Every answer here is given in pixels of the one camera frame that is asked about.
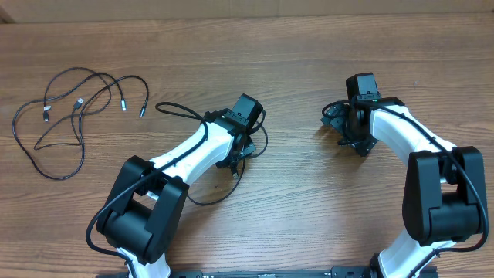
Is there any long black usb cable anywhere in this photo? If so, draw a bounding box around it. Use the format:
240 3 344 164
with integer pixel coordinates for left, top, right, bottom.
185 121 269 207

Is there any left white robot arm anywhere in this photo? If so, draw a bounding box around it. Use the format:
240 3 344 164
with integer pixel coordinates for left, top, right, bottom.
86 94 266 277

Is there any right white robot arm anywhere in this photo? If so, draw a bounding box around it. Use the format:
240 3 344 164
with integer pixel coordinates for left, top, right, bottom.
321 73 489 278

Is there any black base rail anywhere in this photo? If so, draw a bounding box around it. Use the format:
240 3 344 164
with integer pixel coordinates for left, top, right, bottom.
96 265 439 278

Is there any short black usb cable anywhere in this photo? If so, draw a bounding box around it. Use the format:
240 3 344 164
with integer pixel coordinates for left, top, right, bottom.
33 66 113 151

